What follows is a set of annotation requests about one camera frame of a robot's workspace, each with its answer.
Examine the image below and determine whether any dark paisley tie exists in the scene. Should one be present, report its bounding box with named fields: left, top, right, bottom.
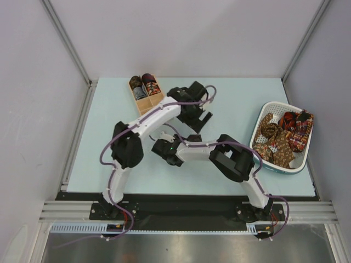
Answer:
left=187, top=134, right=202, bottom=142

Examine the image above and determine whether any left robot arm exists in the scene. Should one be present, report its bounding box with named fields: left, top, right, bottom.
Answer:
left=99, top=81, right=217, bottom=219

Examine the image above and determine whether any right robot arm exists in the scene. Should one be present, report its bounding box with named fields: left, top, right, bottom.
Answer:
left=152, top=134, right=273, bottom=220

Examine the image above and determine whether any red black rolled tie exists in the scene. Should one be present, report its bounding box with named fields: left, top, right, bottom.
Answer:
left=145, top=82, right=161, bottom=96

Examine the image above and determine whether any wooden compartment box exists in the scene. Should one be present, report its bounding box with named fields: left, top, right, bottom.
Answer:
left=128, top=73, right=165, bottom=116

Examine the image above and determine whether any grey blue rolled tie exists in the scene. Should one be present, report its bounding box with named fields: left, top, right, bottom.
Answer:
left=132, top=87, right=147, bottom=101

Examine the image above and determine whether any navy red rolled tie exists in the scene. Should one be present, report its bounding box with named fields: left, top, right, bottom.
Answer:
left=141, top=73, right=156, bottom=85

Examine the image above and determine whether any brown rolled tie in box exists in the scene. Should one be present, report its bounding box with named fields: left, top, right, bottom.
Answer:
left=129, top=75, right=143, bottom=90

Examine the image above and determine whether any brown patterned tie in basket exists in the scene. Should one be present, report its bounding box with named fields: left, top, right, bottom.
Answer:
left=253, top=113, right=295, bottom=169

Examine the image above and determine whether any white teal plastic basket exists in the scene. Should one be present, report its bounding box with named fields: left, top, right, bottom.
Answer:
left=250, top=101, right=313, bottom=174

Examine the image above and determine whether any orange black tie in basket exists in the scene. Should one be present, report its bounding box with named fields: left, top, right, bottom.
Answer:
left=278, top=111, right=299, bottom=132

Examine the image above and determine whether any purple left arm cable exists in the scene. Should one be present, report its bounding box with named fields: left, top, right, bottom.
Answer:
left=99, top=85, right=217, bottom=249

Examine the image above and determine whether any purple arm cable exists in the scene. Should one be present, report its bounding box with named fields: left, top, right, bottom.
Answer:
left=99, top=85, right=217, bottom=249
left=161, top=123, right=290, bottom=242

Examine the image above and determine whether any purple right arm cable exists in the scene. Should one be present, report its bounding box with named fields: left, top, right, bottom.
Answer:
left=161, top=123, right=290, bottom=242

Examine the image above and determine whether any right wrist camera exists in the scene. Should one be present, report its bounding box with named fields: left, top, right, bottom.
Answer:
left=158, top=131, right=174, bottom=143

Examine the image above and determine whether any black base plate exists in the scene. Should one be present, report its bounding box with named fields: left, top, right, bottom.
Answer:
left=56, top=192, right=286, bottom=228

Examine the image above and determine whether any white cable duct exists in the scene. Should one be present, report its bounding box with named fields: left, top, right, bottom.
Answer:
left=50, top=220, right=272, bottom=236

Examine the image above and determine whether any aluminium frame rail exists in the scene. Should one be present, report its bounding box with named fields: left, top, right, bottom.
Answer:
left=40, top=0, right=93, bottom=87

